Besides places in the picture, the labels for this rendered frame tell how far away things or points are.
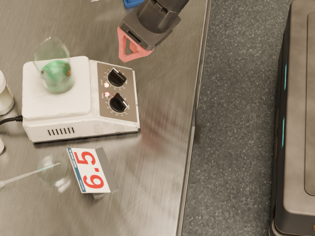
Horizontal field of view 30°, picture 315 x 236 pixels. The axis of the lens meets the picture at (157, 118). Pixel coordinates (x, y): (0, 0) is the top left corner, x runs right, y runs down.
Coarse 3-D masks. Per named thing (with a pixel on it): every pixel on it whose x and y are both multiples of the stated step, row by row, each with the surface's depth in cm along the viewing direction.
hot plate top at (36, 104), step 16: (32, 64) 105; (80, 64) 105; (32, 80) 104; (80, 80) 103; (32, 96) 102; (48, 96) 102; (64, 96) 102; (80, 96) 101; (32, 112) 100; (48, 112) 100; (64, 112) 100; (80, 112) 100
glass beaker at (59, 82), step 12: (36, 48) 97; (48, 48) 99; (60, 48) 99; (36, 60) 98; (48, 60) 102; (48, 72) 95; (60, 72) 96; (72, 72) 99; (48, 84) 99; (60, 84) 99; (72, 84) 101
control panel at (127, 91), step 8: (104, 64) 108; (104, 72) 107; (120, 72) 109; (128, 72) 110; (104, 80) 106; (128, 80) 109; (104, 88) 105; (112, 88) 106; (120, 88) 107; (128, 88) 108; (104, 96) 104; (112, 96) 105; (128, 96) 107; (104, 104) 103; (128, 104) 106; (104, 112) 103; (112, 112) 103; (120, 112) 104; (128, 112) 105; (128, 120) 104; (136, 120) 105
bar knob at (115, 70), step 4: (112, 68) 106; (112, 72) 107; (116, 72) 106; (108, 76) 107; (112, 76) 107; (116, 76) 107; (120, 76) 106; (124, 76) 107; (112, 80) 107; (116, 80) 107; (120, 80) 107; (124, 80) 106; (112, 84) 107; (116, 84) 107; (120, 84) 107
